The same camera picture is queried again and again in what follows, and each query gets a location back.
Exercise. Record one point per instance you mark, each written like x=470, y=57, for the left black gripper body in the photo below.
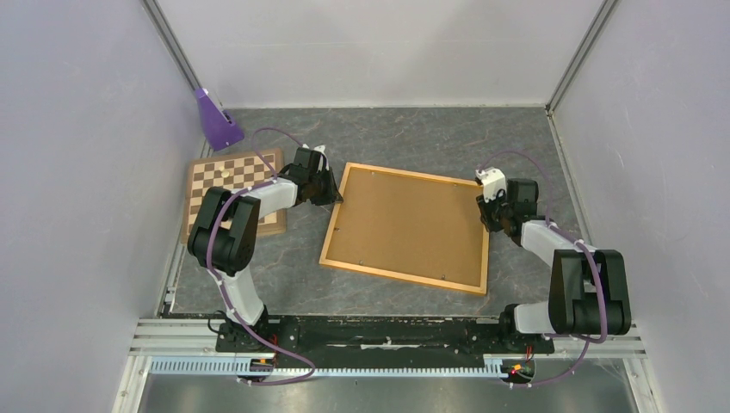
x=320, y=193

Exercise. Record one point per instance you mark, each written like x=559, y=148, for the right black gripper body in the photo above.
x=502, y=210

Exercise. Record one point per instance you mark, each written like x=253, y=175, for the wooden picture frame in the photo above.
x=399, y=276

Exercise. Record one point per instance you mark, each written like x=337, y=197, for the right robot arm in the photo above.
x=588, y=293

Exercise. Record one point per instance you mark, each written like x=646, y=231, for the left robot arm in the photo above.
x=224, y=233

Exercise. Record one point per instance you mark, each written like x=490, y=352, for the wooden chessboard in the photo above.
x=247, y=169

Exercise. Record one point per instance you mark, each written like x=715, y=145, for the purple plastic stand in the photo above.
x=219, y=128

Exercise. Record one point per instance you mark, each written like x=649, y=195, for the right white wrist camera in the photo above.
x=493, y=183

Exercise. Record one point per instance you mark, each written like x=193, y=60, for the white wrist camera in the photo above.
x=323, y=160
x=493, y=183

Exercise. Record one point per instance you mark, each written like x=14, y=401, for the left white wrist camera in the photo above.
x=323, y=160

